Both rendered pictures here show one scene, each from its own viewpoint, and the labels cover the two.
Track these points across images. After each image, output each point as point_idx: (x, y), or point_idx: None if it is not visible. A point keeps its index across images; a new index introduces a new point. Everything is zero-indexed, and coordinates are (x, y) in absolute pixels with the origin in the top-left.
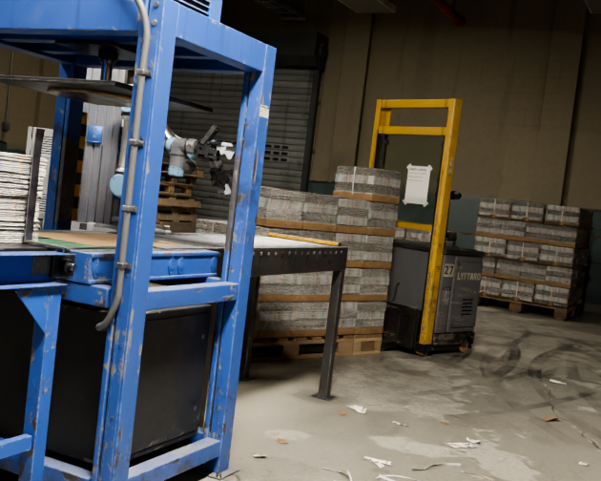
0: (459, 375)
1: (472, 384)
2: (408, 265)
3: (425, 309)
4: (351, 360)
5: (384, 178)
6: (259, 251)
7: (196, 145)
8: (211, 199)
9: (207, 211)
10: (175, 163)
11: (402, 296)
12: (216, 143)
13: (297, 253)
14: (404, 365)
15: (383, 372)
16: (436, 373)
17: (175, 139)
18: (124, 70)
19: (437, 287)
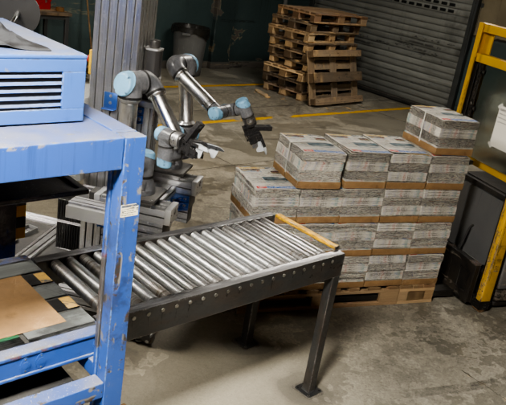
0: (497, 356)
1: (503, 377)
2: (485, 210)
3: (487, 267)
4: (388, 314)
5: (455, 130)
6: (186, 300)
7: (178, 141)
8: (377, 43)
9: (373, 54)
10: (161, 156)
11: (474, 239)
12: (193, 145)
13: (252, 284)
14: (443, 330)
15: (408, 343)
16: (471, 349)
17: (161, 131)
18: (137, 36)
19: (504, 247)
